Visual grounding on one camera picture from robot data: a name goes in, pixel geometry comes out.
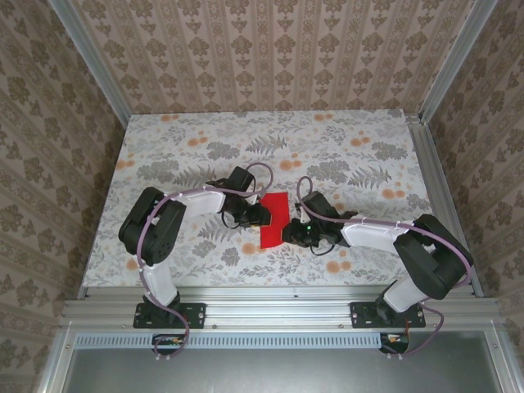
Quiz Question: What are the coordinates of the red paper sheet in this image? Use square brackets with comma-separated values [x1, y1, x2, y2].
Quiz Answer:
[259, 191, 291, 250]

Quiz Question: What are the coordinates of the grey metal panel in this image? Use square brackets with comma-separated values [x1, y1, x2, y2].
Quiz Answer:
[61, 346, 504, 393]

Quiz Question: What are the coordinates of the long aluminium base rail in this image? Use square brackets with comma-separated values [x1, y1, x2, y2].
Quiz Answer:
[61, 285, 501, 329]

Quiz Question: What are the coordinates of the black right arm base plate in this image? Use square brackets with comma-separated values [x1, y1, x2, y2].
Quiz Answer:
[350, 300, 427, 329]

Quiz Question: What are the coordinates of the aluminium side rail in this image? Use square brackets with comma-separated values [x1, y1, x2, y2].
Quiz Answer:
[404, 114, 485, 299]

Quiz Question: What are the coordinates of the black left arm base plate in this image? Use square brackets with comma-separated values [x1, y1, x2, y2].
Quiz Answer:
[133, 301, 206, 330]

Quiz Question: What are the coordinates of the grey slotted cable duct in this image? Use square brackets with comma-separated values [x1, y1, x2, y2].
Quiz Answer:
[75, 332, 384, 350]

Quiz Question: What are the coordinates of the black connector board with wires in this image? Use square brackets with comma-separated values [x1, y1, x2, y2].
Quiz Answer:
[379, 332, 411, 354]
[151, 333, 186, 355]

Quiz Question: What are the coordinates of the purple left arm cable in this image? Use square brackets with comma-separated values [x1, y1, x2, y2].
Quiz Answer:
[137, 162, 274, 364]

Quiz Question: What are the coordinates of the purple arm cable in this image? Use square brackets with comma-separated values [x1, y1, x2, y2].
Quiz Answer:
[296, 175, 476, 361]
[137, 162, 274, 364]

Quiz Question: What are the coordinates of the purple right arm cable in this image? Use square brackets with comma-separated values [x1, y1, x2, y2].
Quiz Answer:
[296, 175, 476, 361]

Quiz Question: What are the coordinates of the aluminium upright post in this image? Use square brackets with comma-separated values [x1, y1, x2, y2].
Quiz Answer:
[418, 0, 499, 124]
[47, 0, 134, 129]

